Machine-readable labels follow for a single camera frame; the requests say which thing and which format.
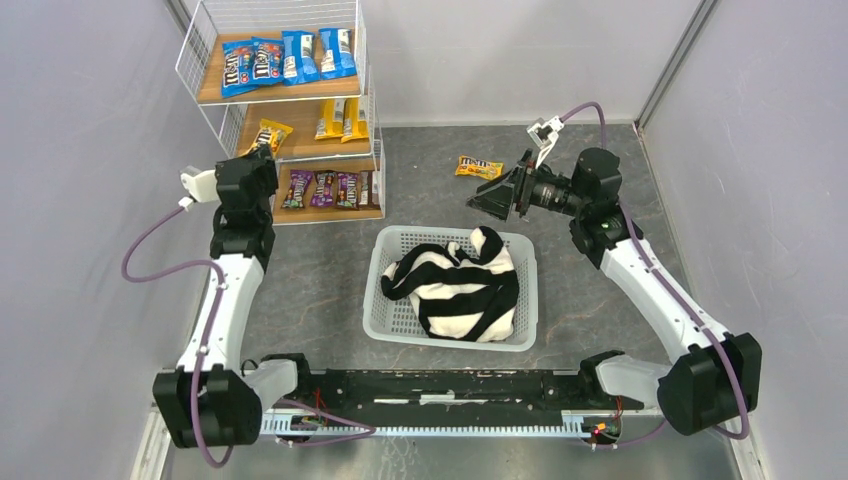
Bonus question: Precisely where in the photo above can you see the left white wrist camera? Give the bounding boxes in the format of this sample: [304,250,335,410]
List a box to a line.
[178,166,220,211]

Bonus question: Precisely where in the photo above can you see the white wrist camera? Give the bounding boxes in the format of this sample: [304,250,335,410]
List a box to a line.
[178,166,220,211]
[526,116,564,169]

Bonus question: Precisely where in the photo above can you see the brown candy bag on shelf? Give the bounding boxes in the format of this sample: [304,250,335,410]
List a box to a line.
[356,170,380,209]

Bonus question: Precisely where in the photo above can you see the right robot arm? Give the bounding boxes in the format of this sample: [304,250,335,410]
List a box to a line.
[466,147,762,440]

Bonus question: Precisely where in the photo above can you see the yellow candy bag on shelf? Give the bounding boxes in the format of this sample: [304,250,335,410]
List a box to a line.
[341,95,369,143]
[314,98,346,141]

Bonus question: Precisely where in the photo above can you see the purple m&m bag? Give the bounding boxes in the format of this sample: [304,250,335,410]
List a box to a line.
[281,170,314,209]
[334,172,359,210]
[310,170,337,208]

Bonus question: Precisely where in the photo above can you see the yellow candy bag on shelf right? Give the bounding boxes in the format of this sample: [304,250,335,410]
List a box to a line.
[341,95,369,143]

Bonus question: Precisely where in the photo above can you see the blue candy bag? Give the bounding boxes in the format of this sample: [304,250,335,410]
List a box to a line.
[319,28,357,80]
[282,30,320,86]

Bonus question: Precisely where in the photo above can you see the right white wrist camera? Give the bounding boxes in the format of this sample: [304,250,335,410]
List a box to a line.
[526,116,564,169]

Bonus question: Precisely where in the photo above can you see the yellow m&m bag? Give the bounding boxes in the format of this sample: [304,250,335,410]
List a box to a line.
[247,118,294,158]
[455,155,504,181]

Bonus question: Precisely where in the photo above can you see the black and white striped cloth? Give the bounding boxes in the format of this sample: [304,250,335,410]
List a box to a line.
[379,226,520,343]

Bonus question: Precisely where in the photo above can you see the blue m&m bag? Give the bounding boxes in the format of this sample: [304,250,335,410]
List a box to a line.
[221,40,259,99]
[249,37,284,86]

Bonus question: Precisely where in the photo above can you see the purple m&m bag top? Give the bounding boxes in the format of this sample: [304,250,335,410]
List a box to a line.
[281,170,314,209]

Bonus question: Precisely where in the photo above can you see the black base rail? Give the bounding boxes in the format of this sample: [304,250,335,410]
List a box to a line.
[277,369,643,427]

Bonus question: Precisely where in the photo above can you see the white wire wooden shelf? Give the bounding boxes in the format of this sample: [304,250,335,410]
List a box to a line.
[176,1,386,225]

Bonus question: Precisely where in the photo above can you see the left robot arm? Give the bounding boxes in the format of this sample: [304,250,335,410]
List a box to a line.
[152,146,299,451]

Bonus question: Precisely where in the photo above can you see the yellow candy bag on shelf left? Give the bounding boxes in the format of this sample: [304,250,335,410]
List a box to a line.
[314,98,346,141]

